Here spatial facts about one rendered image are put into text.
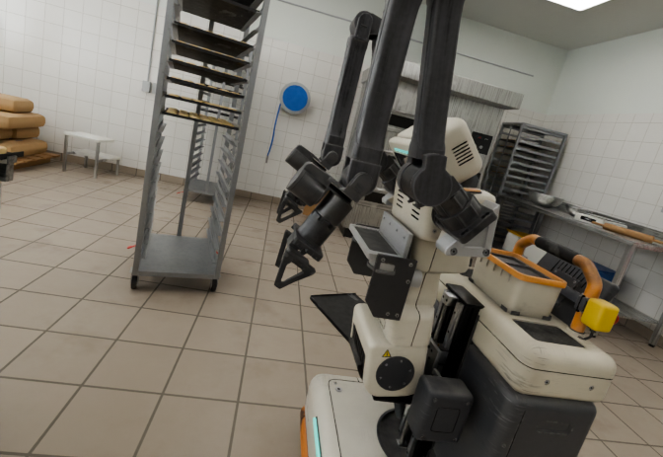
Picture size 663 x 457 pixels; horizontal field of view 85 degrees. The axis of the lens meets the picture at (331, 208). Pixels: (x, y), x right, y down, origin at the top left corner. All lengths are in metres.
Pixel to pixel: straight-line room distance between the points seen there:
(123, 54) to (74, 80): 0.68
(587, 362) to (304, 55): 4.58
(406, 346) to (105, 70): 5.02
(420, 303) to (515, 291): 0.25
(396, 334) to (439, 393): 0.17
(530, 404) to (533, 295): 0.26
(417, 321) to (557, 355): 0.31
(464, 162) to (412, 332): 0.44
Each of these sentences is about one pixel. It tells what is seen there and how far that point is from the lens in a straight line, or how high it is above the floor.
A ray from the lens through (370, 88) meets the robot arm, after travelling 0.68.
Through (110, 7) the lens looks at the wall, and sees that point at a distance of 5.55.
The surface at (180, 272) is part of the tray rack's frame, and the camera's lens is 2.36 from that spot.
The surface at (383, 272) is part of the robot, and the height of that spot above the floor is 0.88.
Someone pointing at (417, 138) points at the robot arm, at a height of 1.19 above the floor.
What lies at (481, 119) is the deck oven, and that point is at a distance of 4.57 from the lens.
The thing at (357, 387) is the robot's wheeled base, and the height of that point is 0.28.
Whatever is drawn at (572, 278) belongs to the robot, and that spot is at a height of 0.92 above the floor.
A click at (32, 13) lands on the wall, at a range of 5.90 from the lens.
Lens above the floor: 1.16
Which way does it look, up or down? 12 degrees down
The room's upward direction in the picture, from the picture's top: 14 degrees clockwise
